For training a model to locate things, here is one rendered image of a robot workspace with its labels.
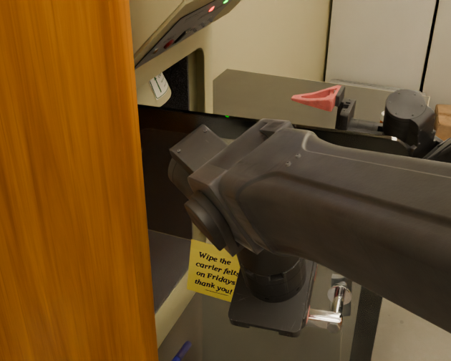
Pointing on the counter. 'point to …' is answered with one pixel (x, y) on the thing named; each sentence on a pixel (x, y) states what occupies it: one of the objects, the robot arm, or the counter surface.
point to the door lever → (333, 324)
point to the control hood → (161, 20)
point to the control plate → (194, 18)
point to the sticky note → (212, 271)
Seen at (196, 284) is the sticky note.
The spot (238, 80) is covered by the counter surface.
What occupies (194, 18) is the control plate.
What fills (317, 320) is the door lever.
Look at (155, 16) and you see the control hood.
